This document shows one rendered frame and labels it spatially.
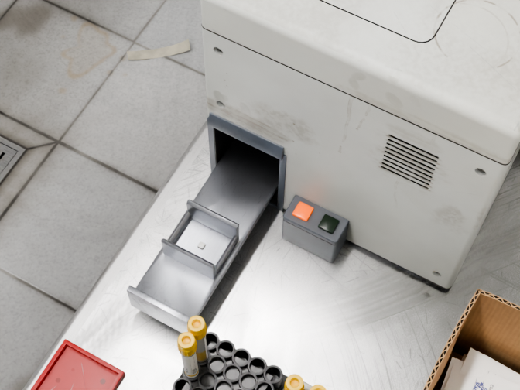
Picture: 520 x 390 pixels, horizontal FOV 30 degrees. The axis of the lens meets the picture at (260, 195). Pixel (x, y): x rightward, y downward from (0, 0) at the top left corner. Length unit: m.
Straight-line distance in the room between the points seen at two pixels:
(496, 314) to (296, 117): 0.24
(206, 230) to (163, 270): 0.06
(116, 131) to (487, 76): 1.43
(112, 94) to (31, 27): 0.27
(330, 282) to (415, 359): 0.11
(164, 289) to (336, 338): 0.17
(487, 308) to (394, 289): 0.15
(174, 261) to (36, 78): 1.31
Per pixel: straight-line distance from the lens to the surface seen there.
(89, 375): 0.95
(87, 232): 1.99
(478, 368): 0.90
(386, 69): 0.74
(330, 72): 0.77
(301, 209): 0.95
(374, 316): 0.97
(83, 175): 2.06
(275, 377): 0.94
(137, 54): 2.20
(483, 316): 0.87
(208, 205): 0.97
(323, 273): 0.98
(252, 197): 0.97
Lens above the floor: 1.77
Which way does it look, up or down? 62 degrees down
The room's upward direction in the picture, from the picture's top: 1 degrees clockwise
